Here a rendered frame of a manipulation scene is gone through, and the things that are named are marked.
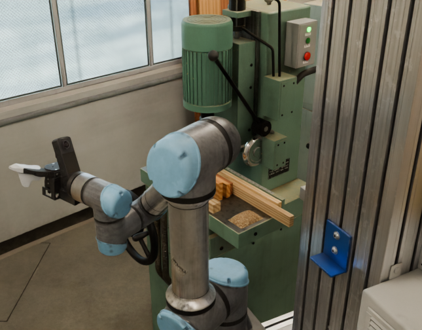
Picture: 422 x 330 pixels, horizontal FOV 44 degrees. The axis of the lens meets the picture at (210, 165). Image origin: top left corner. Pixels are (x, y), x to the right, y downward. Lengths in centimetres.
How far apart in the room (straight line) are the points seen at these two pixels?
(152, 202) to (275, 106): 73
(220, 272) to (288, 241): 92
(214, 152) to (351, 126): 26
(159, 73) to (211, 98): 166
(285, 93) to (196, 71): 33
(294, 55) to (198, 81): 37
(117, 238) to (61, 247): 198
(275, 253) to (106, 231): 101
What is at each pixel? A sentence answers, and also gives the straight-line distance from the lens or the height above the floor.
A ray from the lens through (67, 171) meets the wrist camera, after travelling 139.
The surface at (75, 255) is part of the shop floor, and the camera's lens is 324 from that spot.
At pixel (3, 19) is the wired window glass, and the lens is 300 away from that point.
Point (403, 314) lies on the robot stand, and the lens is 101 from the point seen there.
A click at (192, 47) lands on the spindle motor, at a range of 179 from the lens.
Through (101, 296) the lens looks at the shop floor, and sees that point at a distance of 292.
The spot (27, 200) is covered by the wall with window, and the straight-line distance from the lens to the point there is 325.
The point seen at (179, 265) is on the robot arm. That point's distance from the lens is 116.
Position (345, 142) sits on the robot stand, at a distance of 103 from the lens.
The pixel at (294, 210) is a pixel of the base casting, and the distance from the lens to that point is 215.
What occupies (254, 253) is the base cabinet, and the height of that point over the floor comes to 64.
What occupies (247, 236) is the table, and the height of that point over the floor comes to 87.
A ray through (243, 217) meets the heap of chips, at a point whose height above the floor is 92.
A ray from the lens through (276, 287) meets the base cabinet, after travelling 231.
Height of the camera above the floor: 188
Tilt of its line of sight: 27 degrees down
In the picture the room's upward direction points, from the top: straight up
